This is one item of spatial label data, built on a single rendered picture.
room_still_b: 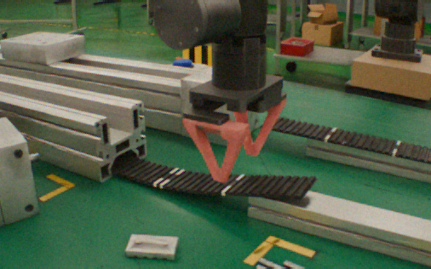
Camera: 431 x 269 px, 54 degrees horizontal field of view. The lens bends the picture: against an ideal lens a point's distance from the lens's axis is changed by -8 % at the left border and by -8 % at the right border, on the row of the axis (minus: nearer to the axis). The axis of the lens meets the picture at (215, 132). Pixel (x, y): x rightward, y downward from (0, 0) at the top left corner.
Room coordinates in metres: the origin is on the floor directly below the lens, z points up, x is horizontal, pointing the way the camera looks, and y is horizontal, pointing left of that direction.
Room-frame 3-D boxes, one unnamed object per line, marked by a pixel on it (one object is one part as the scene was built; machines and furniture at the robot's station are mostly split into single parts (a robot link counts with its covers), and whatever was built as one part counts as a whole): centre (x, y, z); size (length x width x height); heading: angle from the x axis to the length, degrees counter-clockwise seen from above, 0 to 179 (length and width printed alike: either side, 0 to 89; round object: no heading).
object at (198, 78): (0.71, -0.02, 0.83); 0.12 x 0.09 x 0.10; 149
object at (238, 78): (0.47, -0.02, 0.95); 0.10 x 0.07 x 0.07; 150
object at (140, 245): (0.38, 0.06, 0.78); 0.05 x 0.03 x 0.01; 86
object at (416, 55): (1.03, -0.44, 0.88); 0.12 x 0.09 x 0.08; 62
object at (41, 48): (0.93, 0.37, 0.87); 0.16 x 0.11 x 0.07; 59
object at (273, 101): (0.49, -0.04, 0.87); 0.07 x 0.07 x 0.09; 60
